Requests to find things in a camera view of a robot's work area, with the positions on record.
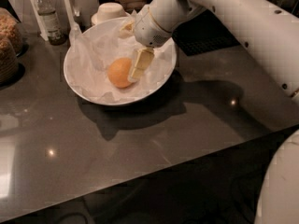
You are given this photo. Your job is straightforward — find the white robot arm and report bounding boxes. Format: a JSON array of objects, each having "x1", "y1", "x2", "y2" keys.
[{"x1": 128, "y1": 0, "x2": 299, "y2": 224}]

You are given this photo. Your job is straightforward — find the lower cereal jar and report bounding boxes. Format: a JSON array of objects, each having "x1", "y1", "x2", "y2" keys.
[{"x1": 0, "y1": 35, "x2": 19, "y2": 85}]

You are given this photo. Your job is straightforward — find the white acrylic sign holder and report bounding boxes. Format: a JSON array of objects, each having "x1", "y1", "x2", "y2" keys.
[{"x1": 27, "y1": 0, "x2": 101, "y2": 42}]

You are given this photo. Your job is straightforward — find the white crumpled paper liner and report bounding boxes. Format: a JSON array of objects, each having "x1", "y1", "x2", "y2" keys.
[{"x1": 65, "y1": 10, "x2": 175, "y2": 105}]

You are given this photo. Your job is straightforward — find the white bowl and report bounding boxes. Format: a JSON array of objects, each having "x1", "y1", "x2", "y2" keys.
[{"x1": 63, "y1": 16, "x2": 178, "y2": 107}]

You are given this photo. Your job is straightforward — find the orange fruit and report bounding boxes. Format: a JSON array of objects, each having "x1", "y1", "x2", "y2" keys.
[{"x1": 107, "y1": 57, "x2": 132, "y2": 89}]

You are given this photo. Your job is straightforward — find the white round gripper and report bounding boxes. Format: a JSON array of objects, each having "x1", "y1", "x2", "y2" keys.
[{"x1": 119, "y1": 5, "x2": 171, "y2": 83}]

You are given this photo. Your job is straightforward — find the white upturned cup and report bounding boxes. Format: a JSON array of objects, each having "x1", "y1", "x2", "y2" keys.
[{"x1": 91, "y1": 2, "x2": 127, "y2": 25}]

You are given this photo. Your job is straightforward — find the cereal jar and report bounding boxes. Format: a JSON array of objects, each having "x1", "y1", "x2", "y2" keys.
[
  {"x1": 0, "y1": 35, "x2": 19, "y2": 85},
  {"x1": 0, "y1": 7, "x2": 23, "y2": 55}
]

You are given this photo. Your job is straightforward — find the upper cereal jar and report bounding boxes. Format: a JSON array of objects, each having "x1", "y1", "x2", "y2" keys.
[{"x1": 0, "y1": 7, "x2": 23, "y2": 55}]

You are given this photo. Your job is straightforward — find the black rubber mat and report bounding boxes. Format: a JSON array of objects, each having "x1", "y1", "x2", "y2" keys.
[{"x1": 172, "y1": 10, "x2": 239, "y2": 56}]

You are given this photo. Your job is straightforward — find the glass bottle black cap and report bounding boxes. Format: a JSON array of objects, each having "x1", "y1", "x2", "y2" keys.
[{"x1": 36, "y1": 0, "x2": 66, "y2": 46}]

